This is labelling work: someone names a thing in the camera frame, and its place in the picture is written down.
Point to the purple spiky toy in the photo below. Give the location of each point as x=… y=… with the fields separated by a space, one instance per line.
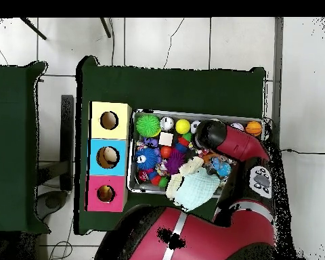
x=175 y=161

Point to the orange basketball toy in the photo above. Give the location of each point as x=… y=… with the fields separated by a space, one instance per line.
x=253 y=128

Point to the yellow ball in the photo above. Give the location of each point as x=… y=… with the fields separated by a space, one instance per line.
x=182 y=126

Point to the mint green cloth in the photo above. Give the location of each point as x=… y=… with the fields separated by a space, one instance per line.
x=197 y=190

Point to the black flat panel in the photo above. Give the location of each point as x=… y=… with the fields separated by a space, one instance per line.
x=67 y=135

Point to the wooden box three holes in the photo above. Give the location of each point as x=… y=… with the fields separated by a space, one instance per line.
x=107 y=141

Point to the dark green side table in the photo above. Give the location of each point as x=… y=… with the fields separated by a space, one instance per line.
x=21 y=135

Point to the black white soccer ball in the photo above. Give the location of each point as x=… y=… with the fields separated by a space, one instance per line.
x=194 y=126

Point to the white baseball toy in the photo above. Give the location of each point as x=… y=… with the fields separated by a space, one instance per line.
x=238 y=125

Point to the dark blue spiky ball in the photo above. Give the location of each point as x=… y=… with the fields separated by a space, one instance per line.
x=146 y=158

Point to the black tripod leg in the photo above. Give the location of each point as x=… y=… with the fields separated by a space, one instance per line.
x=105 y=27
x=32 y=28

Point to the small silver can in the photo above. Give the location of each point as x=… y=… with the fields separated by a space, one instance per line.
x=167 y=123

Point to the pale wooden cube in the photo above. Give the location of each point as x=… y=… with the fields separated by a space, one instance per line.
x=166 y=139

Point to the blue globe ball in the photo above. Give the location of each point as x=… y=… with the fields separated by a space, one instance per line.
x=223 y=169

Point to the plain green spiky ball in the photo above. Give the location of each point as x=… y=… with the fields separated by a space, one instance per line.
x=148 y=125

